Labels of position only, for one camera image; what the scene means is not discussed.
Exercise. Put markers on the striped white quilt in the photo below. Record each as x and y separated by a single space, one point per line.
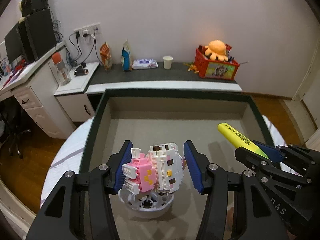
70 154

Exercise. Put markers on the wet wipes pack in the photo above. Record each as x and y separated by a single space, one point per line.
144 64

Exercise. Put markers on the white wall power strip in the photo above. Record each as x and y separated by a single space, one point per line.
94 28

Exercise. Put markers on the white bedside cabinet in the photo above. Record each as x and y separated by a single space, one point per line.
73 97

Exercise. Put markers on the bottle with orange cap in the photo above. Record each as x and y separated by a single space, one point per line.
60 70

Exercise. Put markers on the yellow highlighter marker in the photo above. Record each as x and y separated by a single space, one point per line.
238 140

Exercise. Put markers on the black computer tower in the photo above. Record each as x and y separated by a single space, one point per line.
37 35

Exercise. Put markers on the pink and green storage box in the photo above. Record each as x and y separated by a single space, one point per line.
148 118

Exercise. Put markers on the small black camera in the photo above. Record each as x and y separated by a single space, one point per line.
81 71

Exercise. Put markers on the orange octopus plush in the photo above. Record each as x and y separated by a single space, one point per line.
216 51

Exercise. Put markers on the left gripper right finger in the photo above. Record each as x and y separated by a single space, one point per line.
254 214

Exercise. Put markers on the pink white block kitty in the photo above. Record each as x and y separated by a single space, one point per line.
159 170

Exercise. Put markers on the red toy basket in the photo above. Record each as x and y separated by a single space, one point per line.
209 69

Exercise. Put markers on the white paper cup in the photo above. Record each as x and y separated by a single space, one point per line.
167 62

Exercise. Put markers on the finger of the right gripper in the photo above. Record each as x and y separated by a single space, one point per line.
273 153
260 166

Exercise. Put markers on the orange snack bag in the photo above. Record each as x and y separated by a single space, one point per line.
106 57

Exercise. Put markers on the white desk with drawers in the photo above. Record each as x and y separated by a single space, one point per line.
34 87

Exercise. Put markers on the black office chair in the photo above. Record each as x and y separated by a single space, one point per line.
14 130

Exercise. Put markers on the black computer monitor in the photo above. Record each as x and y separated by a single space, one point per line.
13 44

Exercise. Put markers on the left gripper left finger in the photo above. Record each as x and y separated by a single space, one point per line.
62 214

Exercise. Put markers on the blue white carton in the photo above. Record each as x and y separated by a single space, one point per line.
126 60

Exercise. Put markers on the black speaker box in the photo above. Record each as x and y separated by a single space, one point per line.
28 7

